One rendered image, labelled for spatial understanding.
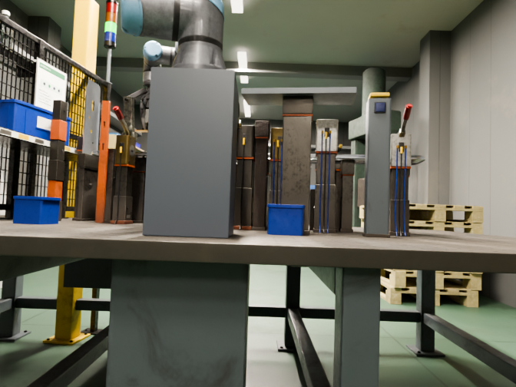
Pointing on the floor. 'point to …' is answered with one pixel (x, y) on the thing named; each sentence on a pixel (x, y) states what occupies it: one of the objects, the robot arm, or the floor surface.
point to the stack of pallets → (394, 282)
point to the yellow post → (89, 47)
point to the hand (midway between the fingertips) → (144, 127)
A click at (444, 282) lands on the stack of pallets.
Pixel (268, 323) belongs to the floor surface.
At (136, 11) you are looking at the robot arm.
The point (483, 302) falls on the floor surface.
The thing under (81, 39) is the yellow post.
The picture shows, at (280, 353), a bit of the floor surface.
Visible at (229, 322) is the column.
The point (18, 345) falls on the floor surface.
